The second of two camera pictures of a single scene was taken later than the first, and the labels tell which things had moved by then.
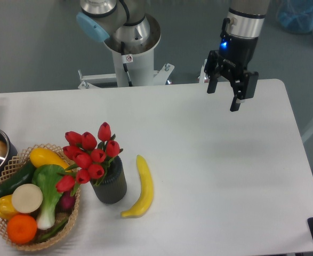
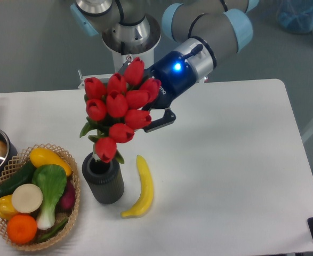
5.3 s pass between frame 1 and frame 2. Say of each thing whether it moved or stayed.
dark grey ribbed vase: stayed
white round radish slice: stayed
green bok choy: stayed
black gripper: moved
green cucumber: stayed
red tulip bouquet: moved
